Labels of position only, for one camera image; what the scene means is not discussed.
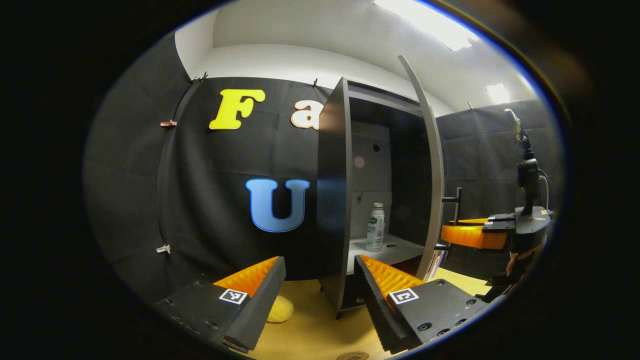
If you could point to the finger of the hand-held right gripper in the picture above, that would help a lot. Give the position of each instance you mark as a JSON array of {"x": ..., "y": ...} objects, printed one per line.
[
  {"x": 470, "y": 236},
  {"x": 502, "y": 217}
]

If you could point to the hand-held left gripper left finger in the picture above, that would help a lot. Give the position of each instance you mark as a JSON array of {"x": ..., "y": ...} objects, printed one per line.
[{"x": 262, "y": 305}]

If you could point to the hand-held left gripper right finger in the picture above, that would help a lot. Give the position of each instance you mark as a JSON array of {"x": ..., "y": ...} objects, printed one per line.
[{"x": 380, "y": 310}]

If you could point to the beige cabinet door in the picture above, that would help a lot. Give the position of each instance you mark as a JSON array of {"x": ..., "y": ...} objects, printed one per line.
[{"x": 437, "y": 200}]

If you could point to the round brown coaster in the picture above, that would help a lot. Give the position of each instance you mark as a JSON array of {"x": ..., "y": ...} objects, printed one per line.
[{"x": 352, "y": 356}]

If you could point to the white bottle green label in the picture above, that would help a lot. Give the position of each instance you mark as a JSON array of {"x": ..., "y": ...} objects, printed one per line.
[{"x": 375, "y": 235}]

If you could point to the grey cabinet shelf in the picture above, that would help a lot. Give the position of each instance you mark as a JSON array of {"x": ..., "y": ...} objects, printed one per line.
[{"x": 395, "y": 247}]

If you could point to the dark grey cabinet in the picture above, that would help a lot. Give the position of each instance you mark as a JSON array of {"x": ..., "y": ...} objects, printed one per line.
[{"x": 332, "y": 200}]

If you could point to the yellow plush toy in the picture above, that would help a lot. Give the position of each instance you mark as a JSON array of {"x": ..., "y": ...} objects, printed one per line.
[{"x": 281, "y": 310}]

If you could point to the white clip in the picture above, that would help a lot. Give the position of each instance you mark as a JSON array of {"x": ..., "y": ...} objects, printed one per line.
[{"x": 163, "y": 248}]

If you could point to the small ceiling light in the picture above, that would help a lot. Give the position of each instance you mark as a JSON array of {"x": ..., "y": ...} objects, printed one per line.
[{"x": 498, "y": 93}]

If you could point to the black backdrop cloth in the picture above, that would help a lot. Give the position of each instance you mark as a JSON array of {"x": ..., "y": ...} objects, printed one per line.
[{"x": 200, "y": 175}]

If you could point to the copper clip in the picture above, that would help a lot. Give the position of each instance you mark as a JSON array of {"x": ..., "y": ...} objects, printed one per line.
[{"x": 168, "y": 123}]

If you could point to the long ceiling light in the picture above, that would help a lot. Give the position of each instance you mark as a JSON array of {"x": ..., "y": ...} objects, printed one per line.
[{"x": 430, "y": 25}]

